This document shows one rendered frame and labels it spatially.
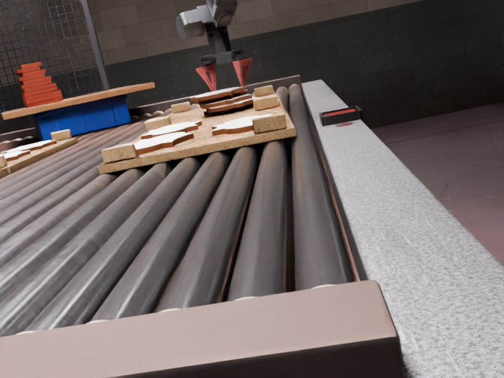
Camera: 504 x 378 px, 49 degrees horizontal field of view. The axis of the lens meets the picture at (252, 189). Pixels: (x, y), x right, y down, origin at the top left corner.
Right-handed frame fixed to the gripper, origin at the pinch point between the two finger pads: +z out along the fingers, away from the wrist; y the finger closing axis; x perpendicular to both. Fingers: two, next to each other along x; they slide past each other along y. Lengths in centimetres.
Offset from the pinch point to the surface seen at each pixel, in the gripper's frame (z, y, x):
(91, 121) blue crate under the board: 5, -62, 7
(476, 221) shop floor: 102, 30, 161
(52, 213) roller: 6, 22, -81
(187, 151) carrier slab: 5, 23, -52
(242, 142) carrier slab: 5, 32, -48
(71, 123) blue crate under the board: 4, -66, 1
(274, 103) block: 4.4, 18.6, -10.1
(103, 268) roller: 5, 46, -96
